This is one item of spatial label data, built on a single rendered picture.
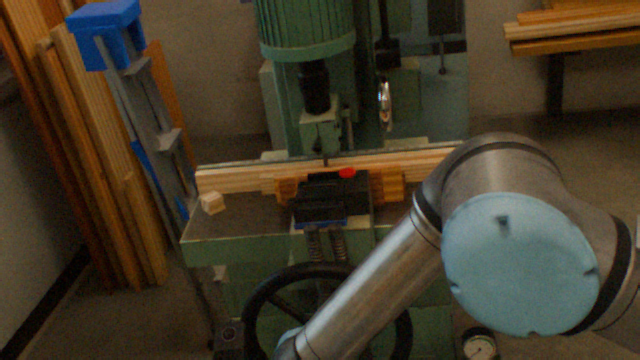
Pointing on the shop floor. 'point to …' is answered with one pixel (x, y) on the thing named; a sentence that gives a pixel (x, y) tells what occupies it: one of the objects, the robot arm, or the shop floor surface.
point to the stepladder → (148, 130)
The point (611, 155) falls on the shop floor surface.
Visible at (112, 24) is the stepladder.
